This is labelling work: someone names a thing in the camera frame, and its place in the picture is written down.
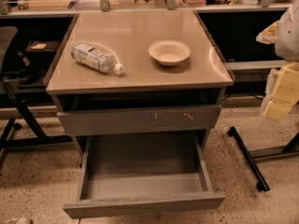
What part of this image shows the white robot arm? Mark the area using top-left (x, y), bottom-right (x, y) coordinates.
top-left (256, 1), bottom-right (299, 120)

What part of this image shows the black table leg left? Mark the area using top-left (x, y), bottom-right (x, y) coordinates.
top-left (0, 77), bottom-right (74, 170)

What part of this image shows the grey drawer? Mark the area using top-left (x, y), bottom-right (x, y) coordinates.
top-left (64, 132), bottom-right (225, 218)
top-left (58, 105), bottom-right (221, 136)

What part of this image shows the white paper bowl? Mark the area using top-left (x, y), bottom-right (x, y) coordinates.
top-left (149, 40), bottom-right (191, 67)

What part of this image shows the grey drawer cabinet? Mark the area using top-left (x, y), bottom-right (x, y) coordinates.
top-left (47, 9), bottom-right (233, 152)

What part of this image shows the black office chair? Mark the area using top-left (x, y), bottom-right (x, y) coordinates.
top-left (0, 26), bottom-right (18, 77)

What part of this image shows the plastic water bottle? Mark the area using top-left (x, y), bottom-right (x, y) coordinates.
top-left (71, 43), bottom-right (124, 76)

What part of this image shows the grey top drawer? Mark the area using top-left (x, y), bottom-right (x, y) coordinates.
top-left (58, 105), bottom-right (221, 136)

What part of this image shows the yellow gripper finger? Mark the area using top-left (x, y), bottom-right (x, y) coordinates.
top-left (261, 63), bottom-right (299, 120)

